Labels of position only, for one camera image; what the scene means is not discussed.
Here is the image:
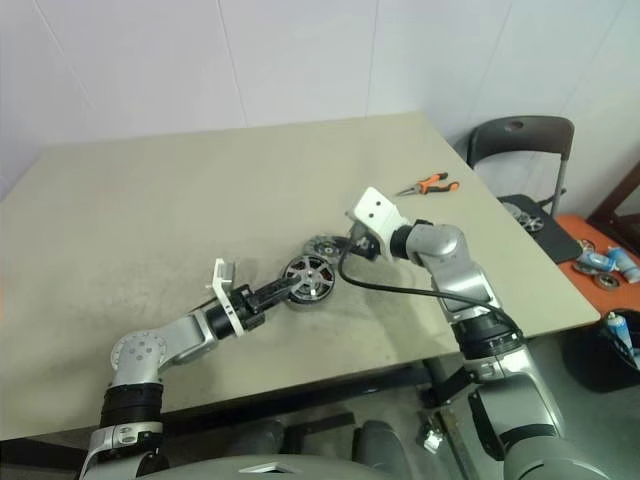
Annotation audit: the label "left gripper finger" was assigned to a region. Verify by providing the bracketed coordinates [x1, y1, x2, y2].
[254, 277, 294, 306]
[259, 292, 296, 314]

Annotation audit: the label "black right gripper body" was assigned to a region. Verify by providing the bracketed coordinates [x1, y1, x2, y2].
[349, 222, 384, 261]

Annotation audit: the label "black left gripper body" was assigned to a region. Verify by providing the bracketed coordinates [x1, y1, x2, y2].
[229, 283, 266, 332]

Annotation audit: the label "grey motor gear housing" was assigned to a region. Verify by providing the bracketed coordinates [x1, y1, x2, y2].
[302, 233, 351, 262]

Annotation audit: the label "copper wound motor stator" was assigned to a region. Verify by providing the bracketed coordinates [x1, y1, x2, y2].
[287, 259, 336, 308]

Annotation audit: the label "silver spoked wheel disc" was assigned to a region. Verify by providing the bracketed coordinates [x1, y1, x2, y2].
[279, 253, 336, 301]

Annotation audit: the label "spare silver motor part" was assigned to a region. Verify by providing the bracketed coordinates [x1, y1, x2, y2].
[501, 200, 547, 233]

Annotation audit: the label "dark rounded shape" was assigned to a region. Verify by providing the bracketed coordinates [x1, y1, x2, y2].
[357, 419, 419, 459]

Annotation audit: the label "black folding chair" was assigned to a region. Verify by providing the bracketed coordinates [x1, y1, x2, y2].
[467, 115, 585, 265]

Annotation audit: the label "rusty metal bar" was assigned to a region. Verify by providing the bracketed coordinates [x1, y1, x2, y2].
[433, 403, 482, 480]

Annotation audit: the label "blue white bottle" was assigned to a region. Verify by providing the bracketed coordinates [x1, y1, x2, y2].
[607, 246, 640, 282]
[579, 251, 619, 274]

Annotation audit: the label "black bin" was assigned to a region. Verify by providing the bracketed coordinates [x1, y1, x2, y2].
[563, 308, 640, 395]

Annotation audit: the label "blue white tube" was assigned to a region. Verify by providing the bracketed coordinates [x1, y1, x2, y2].
[604, 310, 635, 357]

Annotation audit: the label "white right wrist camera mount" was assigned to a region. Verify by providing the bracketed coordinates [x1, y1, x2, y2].
[344, 186, 405, 262]

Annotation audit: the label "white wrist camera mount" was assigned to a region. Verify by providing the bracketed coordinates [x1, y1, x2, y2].
[205, 257, 247, 336]
[344, 186, 405, 262]

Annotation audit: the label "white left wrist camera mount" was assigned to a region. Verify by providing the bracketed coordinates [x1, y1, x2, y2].
[205, 257, 247, 336]

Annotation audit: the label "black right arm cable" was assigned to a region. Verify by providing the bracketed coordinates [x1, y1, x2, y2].
[337, 243, 521, 341]

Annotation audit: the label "orange handled pliers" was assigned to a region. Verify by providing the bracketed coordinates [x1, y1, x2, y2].
[394, 171, 462, 198]

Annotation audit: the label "black table frame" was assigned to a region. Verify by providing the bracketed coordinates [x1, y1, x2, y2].
[159, 366, 474, 437]

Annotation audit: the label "silver caster bracket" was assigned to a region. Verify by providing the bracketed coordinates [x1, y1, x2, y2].
[416, 424, 444, 454]

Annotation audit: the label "dark furniture frame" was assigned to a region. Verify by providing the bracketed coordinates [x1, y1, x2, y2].
[585, 159, 640, 229]

